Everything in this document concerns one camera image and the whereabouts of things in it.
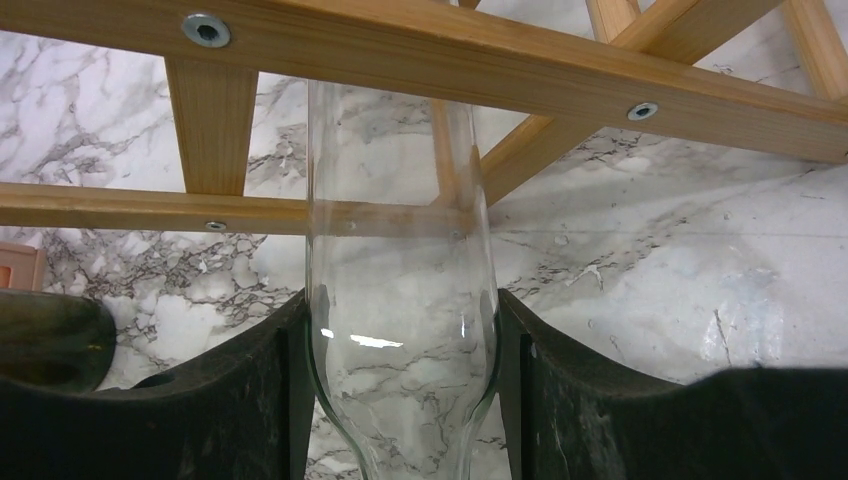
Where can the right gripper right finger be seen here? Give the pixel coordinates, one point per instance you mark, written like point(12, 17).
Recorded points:
point(571, 413)

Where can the dark wine bottle middle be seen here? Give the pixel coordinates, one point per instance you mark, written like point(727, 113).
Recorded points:
point(60, 342)

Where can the peach plastic organizer tray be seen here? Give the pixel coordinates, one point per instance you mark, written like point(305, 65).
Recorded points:
point(22, 267)

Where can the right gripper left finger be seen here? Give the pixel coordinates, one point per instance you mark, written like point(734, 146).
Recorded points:
point(241, 410)

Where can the clear square glass bottle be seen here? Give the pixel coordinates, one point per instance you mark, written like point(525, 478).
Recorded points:
point(400, 280)

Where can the wooden wine rack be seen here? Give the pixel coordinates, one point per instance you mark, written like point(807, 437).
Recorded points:
point(646, 80)

